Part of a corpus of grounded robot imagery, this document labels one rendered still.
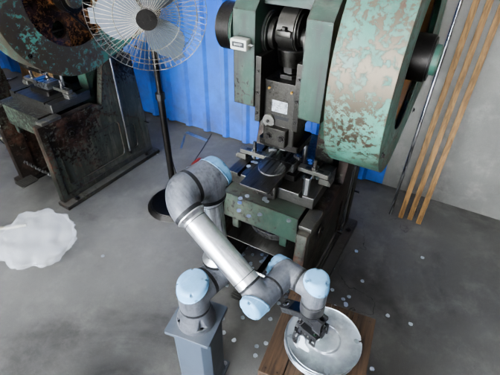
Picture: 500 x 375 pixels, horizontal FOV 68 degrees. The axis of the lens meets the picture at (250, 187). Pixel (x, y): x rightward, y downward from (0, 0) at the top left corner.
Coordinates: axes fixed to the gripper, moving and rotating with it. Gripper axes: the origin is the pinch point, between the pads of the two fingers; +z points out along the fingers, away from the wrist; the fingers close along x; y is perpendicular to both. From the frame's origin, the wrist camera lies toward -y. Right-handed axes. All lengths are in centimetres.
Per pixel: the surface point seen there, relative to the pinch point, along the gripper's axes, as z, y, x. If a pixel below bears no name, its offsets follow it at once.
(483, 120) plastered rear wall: -13, -9, 189
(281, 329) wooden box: 20.1, -14.9, 8.9
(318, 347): 16.1, 1.8, 11.1
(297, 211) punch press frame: -10, -37, 43
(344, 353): 16.7, 9.9, 16.8
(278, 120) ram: -46, -56, 48
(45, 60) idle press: -52, -180, 1
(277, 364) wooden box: 20.2, -6.4, -3.3
